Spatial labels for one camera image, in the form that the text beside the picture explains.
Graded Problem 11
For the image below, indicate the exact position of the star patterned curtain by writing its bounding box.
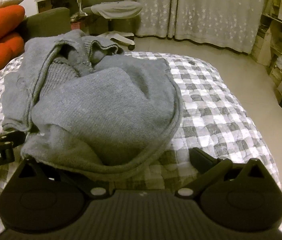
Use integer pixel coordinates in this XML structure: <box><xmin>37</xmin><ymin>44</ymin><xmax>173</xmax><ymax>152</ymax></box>
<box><xmin>121</xmin><ymin>0</ymin><xmax>269</xmax><ymax>54</ymax></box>

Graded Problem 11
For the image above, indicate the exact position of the grey white checkered quilt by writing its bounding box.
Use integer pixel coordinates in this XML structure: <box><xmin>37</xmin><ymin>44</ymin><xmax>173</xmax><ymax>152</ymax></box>
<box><xmin>0</xmin><ymin>51</ymin><xmax>282</xmax><ymax>235</ymax></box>

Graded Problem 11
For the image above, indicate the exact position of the wooden shelf unit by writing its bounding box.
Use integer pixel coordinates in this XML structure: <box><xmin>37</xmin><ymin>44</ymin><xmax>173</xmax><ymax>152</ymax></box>
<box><xmin>252</xmin><ymin>0</ymin><xmax>282</xmax><ymax>88</ymax></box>

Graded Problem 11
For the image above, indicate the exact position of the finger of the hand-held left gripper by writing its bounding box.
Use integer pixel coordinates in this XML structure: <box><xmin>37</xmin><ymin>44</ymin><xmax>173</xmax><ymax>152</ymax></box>
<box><xmin>0</xmin><ymin>132</ymin><xmax>27</xmax><ymax>145</ymax></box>

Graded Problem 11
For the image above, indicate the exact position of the grey knit sweater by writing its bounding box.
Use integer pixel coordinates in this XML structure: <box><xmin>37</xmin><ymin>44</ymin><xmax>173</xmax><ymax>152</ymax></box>
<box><xmin>2</xmin><ymin>30</ymin><xmax>184</xmax><ymax>180</ymax></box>

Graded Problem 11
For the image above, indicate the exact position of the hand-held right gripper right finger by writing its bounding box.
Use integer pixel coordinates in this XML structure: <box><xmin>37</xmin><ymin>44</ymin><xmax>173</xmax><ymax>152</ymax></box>
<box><xmin>175</xmin><ymin>147</ymin><xmax>266</xmax><ymax>200</ymax></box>

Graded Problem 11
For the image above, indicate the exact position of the red printed box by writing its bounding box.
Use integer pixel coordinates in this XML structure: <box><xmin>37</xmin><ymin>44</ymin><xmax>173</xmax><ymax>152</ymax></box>
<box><xmin>70</xmin><ymin>20</ymin><xmax>84</xmax><ymax>32</ymax></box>

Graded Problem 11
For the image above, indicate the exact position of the white office chair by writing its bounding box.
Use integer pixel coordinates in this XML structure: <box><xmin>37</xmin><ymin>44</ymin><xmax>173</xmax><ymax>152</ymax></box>
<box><xmin>77</xmin><ymin>0</ymin><xmax>144</xmax><ymax>50</ymax></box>

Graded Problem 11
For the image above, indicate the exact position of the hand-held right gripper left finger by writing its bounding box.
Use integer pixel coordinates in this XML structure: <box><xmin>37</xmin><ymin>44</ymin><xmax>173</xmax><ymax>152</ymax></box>
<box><xmin>19</xmin><ymin>159</ymin><xmax>111</xmax><ymax>200</ymax></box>

